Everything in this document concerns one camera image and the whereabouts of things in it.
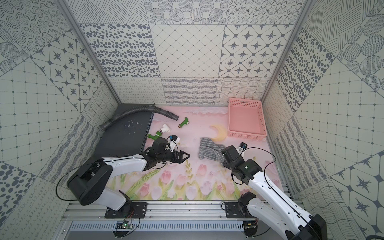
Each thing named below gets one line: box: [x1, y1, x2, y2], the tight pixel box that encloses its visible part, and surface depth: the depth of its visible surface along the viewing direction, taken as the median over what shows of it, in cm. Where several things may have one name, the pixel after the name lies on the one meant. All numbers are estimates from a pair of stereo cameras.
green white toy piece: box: [146, 123, 171, 140], surface depth 104 cm
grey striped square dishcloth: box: [198, 136, 226, 163], surface depth 95 cm
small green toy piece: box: [178, 117, 190, 128], surface depth 110 cm
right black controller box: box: [243, 221, 258, 238], surface depth 73 cm
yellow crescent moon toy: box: [209, 124, 227, 142], surface depth 106 cm
